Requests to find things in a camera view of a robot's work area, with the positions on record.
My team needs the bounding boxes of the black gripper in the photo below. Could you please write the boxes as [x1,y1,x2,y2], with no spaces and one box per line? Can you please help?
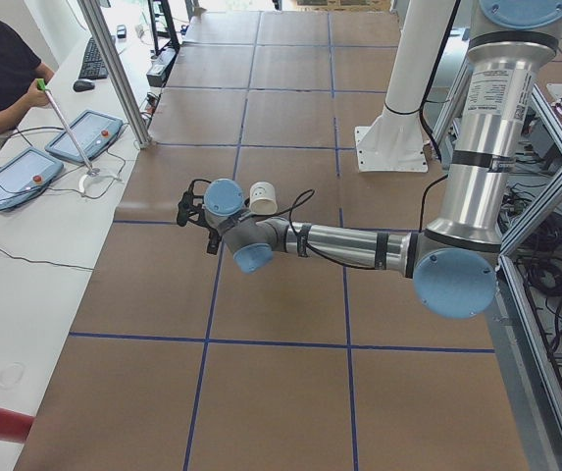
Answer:
[206,221,227,254]

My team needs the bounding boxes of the white smiley mug black handle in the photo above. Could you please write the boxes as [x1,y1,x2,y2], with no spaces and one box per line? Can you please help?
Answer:
[246,182,278,216]

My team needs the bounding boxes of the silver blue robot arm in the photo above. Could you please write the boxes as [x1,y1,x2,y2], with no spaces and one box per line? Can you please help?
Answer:
[172,1,444,332]

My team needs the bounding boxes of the far blue teach pendant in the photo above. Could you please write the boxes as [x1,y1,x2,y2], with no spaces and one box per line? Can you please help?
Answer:
[45,110,124,164]

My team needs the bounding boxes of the blue teach pendant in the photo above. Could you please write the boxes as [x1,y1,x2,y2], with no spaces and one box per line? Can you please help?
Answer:
[45,110,124,164]
[0,147,64,210]

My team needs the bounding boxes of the near blue teach pendant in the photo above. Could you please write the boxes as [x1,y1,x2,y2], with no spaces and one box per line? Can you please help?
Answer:
[0,147,64,210]

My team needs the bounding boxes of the black computer mouse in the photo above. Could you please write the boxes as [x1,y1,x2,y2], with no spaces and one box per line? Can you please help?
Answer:
[73,78,95,92]

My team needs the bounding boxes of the black keyboard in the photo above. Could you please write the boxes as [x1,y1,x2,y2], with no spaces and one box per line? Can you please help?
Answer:
[78,38,108,80]

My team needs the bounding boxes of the person in black shirt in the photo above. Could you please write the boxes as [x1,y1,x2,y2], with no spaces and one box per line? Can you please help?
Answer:
[0,21,54,134]

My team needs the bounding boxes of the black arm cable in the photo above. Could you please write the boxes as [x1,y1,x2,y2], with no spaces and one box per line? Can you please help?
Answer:
[245,174,451,270]

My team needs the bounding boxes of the green handled reacher stick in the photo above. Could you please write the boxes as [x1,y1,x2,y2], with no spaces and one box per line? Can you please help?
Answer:
[36,78,121,197]

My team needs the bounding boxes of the aluminium frame post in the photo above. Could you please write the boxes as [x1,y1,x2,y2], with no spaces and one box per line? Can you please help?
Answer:
[77,0,152,149]

